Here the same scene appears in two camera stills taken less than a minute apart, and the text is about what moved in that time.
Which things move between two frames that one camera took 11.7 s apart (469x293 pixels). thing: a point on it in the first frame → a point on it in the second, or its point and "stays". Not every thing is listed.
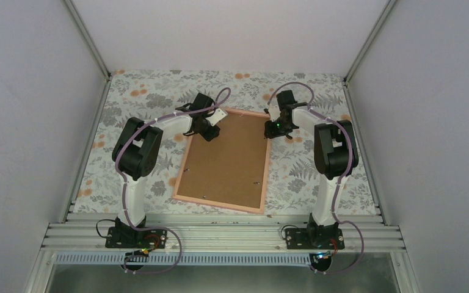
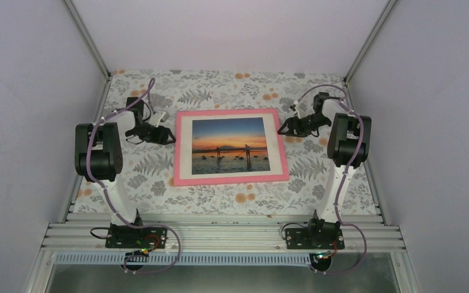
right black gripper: [271, 133] → [290, 122]
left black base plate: [127, 237] stays
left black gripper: [210, 135] → [160, 137]
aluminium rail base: [225, 231] stays
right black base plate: [306, 238] stays
